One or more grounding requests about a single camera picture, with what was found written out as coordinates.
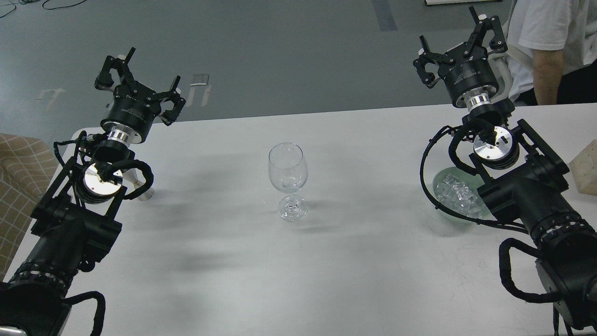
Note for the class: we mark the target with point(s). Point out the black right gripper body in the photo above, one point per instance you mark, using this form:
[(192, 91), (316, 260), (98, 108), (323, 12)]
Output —
[(469, 73)]

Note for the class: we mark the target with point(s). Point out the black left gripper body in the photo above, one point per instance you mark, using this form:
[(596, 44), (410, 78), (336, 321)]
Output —
[(130, 115)]

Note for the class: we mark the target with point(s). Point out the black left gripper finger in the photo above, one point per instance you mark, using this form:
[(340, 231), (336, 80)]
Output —
[(167, 105), (104, 80)]

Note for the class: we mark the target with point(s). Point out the clear ice cubes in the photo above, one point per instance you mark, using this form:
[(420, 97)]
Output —
[(459, 196)]

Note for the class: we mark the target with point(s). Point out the steel double jigger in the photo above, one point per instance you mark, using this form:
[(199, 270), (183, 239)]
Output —
[(130, 175)]

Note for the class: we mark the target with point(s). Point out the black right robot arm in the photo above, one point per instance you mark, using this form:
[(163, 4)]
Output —
[(523, 181)]

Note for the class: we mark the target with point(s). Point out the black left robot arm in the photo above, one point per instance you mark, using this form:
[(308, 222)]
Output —
[(75, 220)]

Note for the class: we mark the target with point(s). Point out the clear wine glass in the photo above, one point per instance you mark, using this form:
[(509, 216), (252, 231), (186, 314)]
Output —
[(288, 173)]

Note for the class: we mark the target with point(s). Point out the white office chair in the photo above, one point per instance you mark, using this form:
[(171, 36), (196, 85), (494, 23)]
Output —
[(498, 63)]

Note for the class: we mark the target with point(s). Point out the person in white shirt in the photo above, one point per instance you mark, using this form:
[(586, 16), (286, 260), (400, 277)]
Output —
[(559, 39)]

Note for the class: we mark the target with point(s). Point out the green bowl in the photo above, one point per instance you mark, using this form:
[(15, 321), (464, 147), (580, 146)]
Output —
[(475, 181)]

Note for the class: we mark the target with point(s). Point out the beige checkered sofa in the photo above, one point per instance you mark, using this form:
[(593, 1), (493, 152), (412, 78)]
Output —
[(27, 166)]

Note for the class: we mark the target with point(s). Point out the beige perforated block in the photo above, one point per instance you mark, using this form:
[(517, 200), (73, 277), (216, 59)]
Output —
[(584, 169)]

